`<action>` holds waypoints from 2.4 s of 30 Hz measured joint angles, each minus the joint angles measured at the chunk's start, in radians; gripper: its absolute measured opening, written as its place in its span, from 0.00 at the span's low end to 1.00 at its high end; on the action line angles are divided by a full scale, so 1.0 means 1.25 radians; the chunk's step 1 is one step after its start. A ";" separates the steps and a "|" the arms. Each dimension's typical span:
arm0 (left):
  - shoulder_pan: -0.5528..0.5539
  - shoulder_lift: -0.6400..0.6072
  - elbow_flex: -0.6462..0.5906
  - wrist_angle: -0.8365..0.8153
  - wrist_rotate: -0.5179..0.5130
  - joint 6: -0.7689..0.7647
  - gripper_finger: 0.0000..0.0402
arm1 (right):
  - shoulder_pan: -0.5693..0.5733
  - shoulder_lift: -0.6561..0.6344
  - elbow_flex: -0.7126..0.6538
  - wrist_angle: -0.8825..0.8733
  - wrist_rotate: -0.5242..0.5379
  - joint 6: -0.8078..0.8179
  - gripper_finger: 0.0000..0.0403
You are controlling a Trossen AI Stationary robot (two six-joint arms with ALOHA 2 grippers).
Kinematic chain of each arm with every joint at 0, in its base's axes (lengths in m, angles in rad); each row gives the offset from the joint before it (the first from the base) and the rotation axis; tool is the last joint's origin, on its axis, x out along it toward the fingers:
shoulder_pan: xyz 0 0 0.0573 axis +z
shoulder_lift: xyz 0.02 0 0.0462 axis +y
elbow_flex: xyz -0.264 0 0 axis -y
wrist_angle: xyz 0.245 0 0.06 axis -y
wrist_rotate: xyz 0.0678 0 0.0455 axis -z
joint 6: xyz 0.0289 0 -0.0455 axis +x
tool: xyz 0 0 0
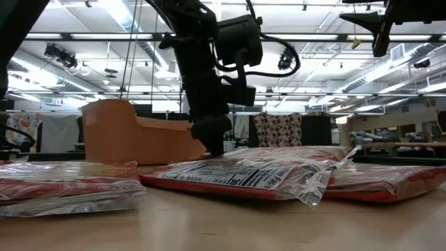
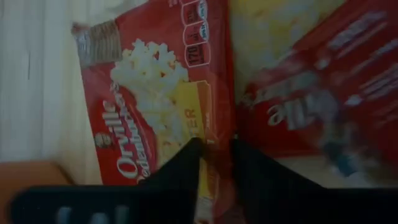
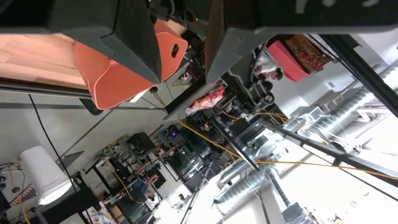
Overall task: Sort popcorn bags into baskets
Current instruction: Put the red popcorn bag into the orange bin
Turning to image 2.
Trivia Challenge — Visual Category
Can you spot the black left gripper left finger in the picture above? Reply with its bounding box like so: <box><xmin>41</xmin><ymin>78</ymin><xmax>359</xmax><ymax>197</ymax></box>
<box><xmin>9</xmin><ymin>137</ymin><xmax>205</xmax><ymax>224</ymax></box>

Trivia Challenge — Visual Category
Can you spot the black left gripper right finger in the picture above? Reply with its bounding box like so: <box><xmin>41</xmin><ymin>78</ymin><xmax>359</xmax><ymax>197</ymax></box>
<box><xmin>230</xmin><ymin>137</ymin><xmax>398</xmax><ymax>224</ymax></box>

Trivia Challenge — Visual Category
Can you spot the red Orville Redenbacher's popcorn bag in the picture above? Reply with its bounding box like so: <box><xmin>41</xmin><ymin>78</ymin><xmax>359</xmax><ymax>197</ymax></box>
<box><xmin>229</xmin><ymin>0</ymin><xmax>398</xmax><ymax>187</ymax></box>
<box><xmin>70</xmin><ymin>0</ymin><xmax>246</xmax><ymax>224</ymax></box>

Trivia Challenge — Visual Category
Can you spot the orange cardboard box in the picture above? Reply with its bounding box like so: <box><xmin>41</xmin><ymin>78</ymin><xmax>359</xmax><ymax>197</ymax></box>
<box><xmin>0</xmin><ymin>159</ymin><xmax>75</xmax><ymax>224</ymax></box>

